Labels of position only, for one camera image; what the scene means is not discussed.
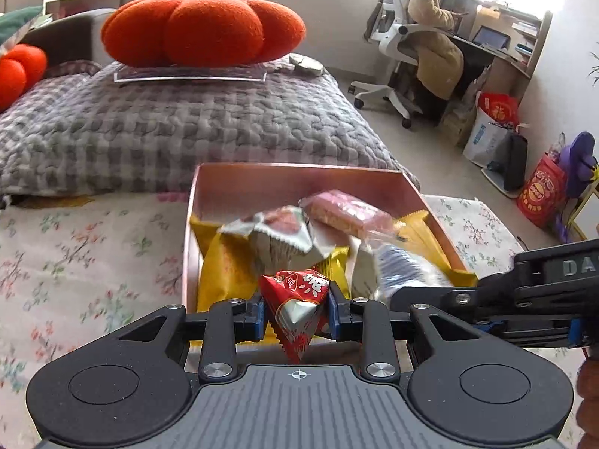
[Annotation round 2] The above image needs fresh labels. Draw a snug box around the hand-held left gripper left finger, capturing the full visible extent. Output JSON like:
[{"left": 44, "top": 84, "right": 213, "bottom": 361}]
[{"left": 112, "top": 297, "right": 267, "bottom": 384}]

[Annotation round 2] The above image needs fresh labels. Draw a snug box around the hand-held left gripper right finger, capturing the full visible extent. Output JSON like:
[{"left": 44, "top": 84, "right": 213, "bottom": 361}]
[{"left": 328, "top": 292, "right": 487, "bottom": 382}]

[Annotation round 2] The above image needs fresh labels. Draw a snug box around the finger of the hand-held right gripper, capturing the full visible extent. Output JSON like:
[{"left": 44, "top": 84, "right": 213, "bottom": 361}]
[
  {"left": 472, "top": 313, "right": 587, "bottom": 349},
  {"left": 388, "top": 266, "right": 516, "bottom": 314}
]

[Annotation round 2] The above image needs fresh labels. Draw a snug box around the red snack packet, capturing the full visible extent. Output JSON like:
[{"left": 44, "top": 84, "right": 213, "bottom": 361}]
[{"left": 259, "top": 269, "right": 332, "bottom": 364}]

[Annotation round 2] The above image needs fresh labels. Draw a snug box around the small yellow snack packet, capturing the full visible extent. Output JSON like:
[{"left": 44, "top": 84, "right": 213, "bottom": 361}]
[{"left": 323, "top": 248, "right": 352, "bottom": 300}]

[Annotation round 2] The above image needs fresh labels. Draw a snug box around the white blue snack packet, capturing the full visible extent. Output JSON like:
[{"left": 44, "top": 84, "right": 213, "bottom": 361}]
[{"left": 374, "top": 242, "right": 456, "bottom": 301}]

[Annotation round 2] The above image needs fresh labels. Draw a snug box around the mustard yellow snack packet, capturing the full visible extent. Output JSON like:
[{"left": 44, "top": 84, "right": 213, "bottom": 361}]
[{"left": 398, "top": 210, "right": 479, "bottom": 287}]

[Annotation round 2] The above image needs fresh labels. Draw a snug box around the white grey snack packet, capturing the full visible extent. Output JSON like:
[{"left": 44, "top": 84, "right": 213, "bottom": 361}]
[{"left": 350, "top": 238, "right": 390, "bottom": 300}]

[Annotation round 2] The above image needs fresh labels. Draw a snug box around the white packet with brown print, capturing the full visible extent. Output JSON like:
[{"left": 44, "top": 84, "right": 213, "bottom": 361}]
[{"left": 220, "top": 206, "right": 335, "bottom": 269}]

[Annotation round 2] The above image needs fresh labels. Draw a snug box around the pink wafer packet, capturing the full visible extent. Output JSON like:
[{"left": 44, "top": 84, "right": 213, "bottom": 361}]
[{"left": 298, "top": 189, "right": 404, "bottom": 240}]

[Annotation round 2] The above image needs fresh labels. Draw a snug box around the pink cardboard box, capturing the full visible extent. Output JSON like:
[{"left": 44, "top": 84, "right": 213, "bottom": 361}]
[{"left": 182, "top": 163, "right": 479, "bottom": 312}]

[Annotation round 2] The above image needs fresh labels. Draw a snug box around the person's right hand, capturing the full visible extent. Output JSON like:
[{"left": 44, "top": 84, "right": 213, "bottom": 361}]
[{"left": 577, "top": 359, "right": 599, "bottom": 449}]

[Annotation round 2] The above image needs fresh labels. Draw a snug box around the red shopping bag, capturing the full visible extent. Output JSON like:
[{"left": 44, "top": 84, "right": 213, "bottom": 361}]
[{"left": 517, "top": 152, "right": 570, "bottom": 230}]

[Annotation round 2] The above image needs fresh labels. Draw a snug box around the purple toy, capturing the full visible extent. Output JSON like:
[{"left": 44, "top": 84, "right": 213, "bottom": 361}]
[{"left": 556, "top": 131, "right": 599, "bottom": 199}]

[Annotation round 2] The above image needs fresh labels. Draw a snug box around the black bag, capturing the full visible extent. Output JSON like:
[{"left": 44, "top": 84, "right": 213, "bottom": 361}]
[{"left": 503, "top": 133, "right": 529, "bottom": 192}]

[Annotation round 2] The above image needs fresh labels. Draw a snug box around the white paper bag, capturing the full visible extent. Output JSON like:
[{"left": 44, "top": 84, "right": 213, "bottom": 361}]
[{"left": 463, "top": 107, "right": 512, "bottom": 168}]

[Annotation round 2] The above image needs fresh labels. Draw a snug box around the floral tablecloth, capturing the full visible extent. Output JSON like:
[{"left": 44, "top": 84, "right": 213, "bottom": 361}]
[{"left": 0, "top": 191, "right": 526, "bottom": 394}]

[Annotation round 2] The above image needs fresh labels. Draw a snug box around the red gift bag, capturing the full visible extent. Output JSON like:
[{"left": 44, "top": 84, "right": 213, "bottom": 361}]
[{"left": 476, "top": 92, "right": 521, "bottom": 126}]

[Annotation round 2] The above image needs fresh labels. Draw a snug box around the grey checked blanket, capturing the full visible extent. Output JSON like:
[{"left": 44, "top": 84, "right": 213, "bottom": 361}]
[{"left": 0, "top": 56, "right": 420, "bottom": 197}]

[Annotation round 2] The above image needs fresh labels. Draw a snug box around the wooden desk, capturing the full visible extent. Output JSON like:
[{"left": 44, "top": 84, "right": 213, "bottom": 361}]
[{"left": 449, "top": 0, "right": 554, "bottom": 80}]

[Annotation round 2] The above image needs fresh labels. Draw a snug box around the tablet computer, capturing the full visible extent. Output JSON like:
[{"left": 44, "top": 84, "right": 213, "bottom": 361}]
[{"left": 472, "top": 25, "right": 512, "bottom": 51}]

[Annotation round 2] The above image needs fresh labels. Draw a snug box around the crumpled silver wrapper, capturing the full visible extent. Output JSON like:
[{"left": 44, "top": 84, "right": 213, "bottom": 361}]
[{"left": 289, "top": 54, "right": 329, "bottom": 78}]

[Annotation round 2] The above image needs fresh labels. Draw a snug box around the white office chair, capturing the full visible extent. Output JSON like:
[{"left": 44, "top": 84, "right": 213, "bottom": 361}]
[{"left": 349, "top": 0, "right": 426, "bottom": 130}]

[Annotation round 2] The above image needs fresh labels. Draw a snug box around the large orange pumpkin cushion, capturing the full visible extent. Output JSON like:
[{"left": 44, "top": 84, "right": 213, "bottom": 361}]
[{"left": 100, "top": 0, "right": 307, "bottom": 68}]

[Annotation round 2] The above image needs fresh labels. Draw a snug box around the dark grey sofa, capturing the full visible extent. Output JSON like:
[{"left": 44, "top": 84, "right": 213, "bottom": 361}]
[{"left": 21, "top": 8, "right": 120, "bottom": 68}]

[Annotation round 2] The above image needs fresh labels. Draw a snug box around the small orange pumpkin cushion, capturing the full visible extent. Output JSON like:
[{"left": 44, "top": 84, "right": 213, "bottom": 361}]
[{"left": 0, "top": 44, "right": 48, "bottom": 110}]

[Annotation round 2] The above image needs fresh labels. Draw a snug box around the green cushion with white print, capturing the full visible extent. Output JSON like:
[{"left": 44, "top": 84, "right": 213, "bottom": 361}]
[{"left": 0, "top": 6, "right": 44, "bottom": 48}]

